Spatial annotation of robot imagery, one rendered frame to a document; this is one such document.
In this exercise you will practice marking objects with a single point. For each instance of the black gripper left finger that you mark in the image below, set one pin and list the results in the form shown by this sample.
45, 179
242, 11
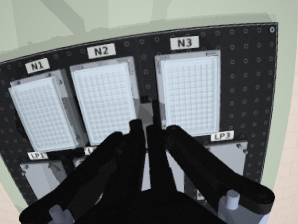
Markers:
82, 188

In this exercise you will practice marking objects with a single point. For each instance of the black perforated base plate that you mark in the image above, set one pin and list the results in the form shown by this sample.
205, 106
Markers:
247, 88

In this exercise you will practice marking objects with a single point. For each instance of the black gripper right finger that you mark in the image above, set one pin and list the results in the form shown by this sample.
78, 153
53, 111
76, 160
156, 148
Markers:
241, 200

